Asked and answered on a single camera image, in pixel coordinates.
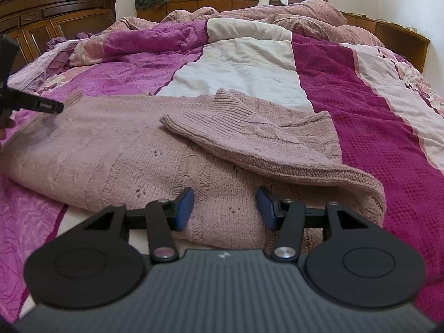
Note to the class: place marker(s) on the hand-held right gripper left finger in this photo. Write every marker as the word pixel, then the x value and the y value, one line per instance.
pixel 183 210

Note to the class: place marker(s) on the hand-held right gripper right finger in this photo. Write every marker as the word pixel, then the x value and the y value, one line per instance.
pixel 267 208

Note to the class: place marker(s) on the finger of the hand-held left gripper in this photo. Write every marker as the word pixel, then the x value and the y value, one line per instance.
pixel 38 104

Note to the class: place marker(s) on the pink knit sweater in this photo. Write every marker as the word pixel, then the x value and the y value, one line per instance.
pixel 138 152

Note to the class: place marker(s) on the person's left hand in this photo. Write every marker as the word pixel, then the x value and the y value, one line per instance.
pixel 6 129

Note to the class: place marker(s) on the dark wooden headboard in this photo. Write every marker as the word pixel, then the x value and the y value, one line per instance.
pixel 59 17

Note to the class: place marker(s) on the magenta white striped blanket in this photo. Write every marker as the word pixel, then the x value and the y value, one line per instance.
pixel 347 93

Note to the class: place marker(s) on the pink patterned quilt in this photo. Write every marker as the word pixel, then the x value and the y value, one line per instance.
pixel 277 14

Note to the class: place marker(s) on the wooden bedside ledge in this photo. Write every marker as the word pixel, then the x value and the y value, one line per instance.
pixel 399 34

